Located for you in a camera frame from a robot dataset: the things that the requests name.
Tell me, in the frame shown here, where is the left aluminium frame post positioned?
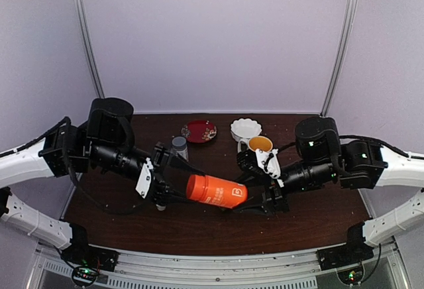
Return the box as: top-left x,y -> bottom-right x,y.
74,0 -> 106,99

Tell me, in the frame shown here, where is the orange pill bottle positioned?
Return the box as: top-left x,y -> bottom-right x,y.
185,174 -> 248,209

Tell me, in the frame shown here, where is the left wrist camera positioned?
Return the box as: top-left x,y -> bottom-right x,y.
135,158 -> 170,199

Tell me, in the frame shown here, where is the aluminium frame post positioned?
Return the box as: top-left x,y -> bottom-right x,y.
320,0 -> 358,117
74,0 -> 106,99

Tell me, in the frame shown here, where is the white scalloped bowl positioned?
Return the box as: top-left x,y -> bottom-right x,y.
230,118 -> 262,142

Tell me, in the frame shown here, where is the red floral plate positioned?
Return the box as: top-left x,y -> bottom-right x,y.
181,120 -> 217,144

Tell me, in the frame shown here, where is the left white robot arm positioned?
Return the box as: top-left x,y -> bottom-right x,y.
1,97 -> 203,265

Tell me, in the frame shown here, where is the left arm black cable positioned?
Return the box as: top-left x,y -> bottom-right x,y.
0,116 -> 156,215

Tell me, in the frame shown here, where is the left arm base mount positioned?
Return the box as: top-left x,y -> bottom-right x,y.
60,244 -> 119,272

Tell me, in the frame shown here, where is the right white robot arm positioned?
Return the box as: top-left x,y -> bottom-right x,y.
233,117 -> 423,215

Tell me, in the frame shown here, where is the front aluminium rail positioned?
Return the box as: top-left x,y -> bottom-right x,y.
28,232 -> 410,289

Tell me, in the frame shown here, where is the grey-capped orange label bottle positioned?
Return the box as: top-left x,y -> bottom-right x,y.
171,136 -> 189,161

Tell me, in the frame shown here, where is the right aluminium frame post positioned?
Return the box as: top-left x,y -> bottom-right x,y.
320,0 -> 358,117

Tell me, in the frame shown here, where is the patterned mug orange inside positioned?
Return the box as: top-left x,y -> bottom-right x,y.
237,136 -> 274,152

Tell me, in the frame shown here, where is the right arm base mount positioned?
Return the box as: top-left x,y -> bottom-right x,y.
317,244 -> 374,270

